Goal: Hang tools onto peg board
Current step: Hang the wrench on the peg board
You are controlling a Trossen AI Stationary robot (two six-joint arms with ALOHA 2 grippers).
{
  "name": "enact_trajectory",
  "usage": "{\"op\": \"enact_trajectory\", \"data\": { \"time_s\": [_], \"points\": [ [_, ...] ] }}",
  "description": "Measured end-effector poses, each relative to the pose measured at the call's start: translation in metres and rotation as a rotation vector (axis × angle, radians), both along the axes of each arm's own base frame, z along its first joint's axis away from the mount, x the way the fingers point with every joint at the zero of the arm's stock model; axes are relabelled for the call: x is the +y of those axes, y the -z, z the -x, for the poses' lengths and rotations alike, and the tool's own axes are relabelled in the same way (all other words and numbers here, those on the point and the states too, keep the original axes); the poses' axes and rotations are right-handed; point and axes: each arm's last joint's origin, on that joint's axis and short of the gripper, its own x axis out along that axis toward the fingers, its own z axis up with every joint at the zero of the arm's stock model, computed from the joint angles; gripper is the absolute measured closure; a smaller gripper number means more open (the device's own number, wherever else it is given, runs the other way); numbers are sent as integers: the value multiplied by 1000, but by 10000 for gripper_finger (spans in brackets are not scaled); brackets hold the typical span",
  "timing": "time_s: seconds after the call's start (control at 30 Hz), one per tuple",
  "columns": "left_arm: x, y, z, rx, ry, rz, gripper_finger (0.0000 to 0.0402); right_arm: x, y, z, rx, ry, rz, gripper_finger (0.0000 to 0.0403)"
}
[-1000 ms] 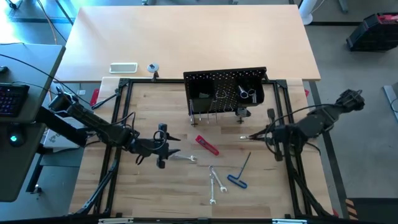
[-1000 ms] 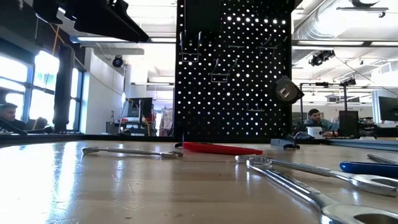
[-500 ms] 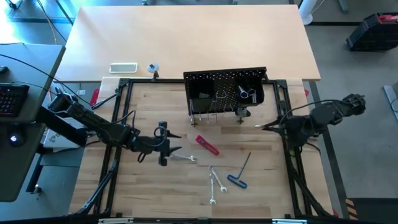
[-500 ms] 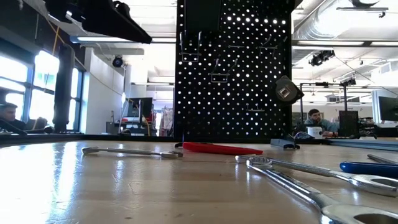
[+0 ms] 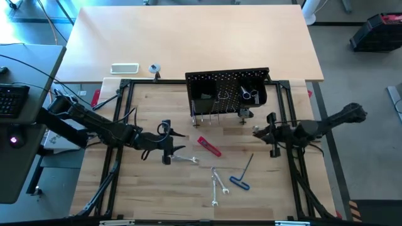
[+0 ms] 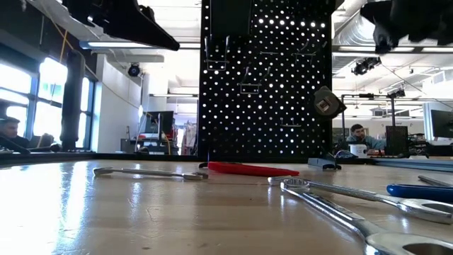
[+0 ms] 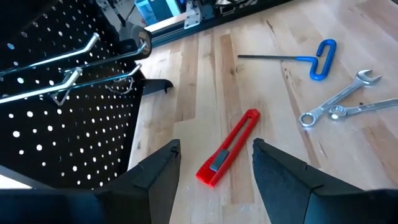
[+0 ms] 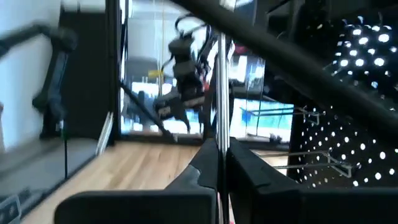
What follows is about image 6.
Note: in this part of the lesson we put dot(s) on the black spotlight cluster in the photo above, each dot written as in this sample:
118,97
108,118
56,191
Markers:
366,65

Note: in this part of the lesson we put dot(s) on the black perforated panel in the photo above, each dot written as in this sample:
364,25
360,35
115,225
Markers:
396,141

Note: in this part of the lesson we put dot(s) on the black pillar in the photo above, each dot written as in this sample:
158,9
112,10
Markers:
72,106

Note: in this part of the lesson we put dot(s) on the black peg board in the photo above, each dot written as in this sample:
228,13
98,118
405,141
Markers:
327,71

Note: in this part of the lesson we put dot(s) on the red utility knife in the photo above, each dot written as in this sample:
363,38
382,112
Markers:
247,170

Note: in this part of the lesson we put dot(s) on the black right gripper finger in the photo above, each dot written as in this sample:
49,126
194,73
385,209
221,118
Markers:
384,40

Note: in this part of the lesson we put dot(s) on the black peg board bin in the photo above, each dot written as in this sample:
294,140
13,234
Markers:
233,17

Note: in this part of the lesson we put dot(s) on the black ceiling spotlight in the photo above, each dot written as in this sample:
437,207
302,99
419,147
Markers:
134,70

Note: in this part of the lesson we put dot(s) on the long ceiling lamp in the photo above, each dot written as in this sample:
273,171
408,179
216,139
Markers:
437,49
117,45
357,49

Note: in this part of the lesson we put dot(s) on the black aluminium frame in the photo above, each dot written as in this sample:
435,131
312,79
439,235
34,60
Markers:
106,157

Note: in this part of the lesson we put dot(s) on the person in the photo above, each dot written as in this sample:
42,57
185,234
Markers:
359,132
8,129

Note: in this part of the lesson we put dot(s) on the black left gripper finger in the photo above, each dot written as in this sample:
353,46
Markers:
134,28

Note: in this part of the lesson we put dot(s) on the white container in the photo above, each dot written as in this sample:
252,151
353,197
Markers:
359,150

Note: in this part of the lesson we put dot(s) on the black monitor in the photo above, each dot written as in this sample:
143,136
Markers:
442,124
164,122

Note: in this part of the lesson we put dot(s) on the black tape measure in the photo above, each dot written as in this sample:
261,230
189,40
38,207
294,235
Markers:
329,102

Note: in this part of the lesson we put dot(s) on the silver combination wrench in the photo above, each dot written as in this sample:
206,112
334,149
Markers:
354,193
329,209
152,173

